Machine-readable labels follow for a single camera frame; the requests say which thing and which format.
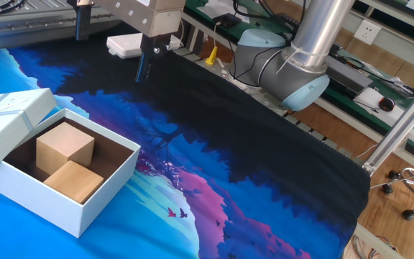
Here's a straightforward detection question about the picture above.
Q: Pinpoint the grey Schunk gripper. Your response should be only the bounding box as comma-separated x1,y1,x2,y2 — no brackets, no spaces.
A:
75,0,186,83

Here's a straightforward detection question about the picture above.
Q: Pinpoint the tall light wooden cube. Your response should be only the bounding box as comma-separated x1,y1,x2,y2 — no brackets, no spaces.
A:
35,121,96,176

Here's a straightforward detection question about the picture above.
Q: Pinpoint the tan wooden block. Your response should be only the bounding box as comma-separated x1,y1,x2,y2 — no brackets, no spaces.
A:
42,160,105,205

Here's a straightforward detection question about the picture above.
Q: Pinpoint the small black electronic box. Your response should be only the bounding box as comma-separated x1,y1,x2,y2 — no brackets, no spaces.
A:
212,13,242,29

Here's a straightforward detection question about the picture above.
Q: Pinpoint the pale blue ribboned box lid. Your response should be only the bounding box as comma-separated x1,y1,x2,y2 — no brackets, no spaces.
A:
0,87,58,166

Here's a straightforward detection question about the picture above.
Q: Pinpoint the pale blue gift box base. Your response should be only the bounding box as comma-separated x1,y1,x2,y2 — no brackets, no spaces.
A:
0,108,142,239

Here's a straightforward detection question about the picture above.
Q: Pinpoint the grey metal box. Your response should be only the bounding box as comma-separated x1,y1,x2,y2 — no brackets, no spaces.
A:
323,53,374,94

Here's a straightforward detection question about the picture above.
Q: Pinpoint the white power adapter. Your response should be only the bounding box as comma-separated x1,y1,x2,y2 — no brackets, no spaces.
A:
106,32,183,60

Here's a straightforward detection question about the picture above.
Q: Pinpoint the grey metal profile bench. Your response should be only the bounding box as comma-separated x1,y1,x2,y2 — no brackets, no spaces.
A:
0,0,121,53

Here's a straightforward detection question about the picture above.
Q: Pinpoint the white paper sheet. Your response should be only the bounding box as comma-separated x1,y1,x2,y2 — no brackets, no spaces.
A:
195,0,252,24

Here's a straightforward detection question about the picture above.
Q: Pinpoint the blue landscape print tablecloth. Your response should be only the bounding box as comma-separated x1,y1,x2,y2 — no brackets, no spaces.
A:
0,23,372,259

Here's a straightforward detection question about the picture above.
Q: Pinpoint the green top workbench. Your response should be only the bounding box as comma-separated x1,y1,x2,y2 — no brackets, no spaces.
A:
183,0,414,163

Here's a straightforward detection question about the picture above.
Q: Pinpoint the white mouse pad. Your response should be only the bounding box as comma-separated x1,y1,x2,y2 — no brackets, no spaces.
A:
352,87,405,122

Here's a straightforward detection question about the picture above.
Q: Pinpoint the black computer mouse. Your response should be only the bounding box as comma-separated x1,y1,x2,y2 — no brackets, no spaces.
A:
378,96,396,112

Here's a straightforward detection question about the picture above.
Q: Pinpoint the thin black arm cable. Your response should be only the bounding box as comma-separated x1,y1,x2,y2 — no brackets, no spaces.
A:
227,45,284,82

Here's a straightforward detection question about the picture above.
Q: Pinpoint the white wall socket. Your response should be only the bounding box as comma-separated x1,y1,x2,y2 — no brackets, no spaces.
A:
354,19,382,46

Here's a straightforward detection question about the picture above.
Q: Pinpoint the aluminium frame post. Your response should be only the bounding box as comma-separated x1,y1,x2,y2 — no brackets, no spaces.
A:
362,75,414,176

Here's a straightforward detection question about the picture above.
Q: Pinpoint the coloured wire bundle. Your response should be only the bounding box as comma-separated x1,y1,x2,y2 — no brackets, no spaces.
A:
350,233,402,259

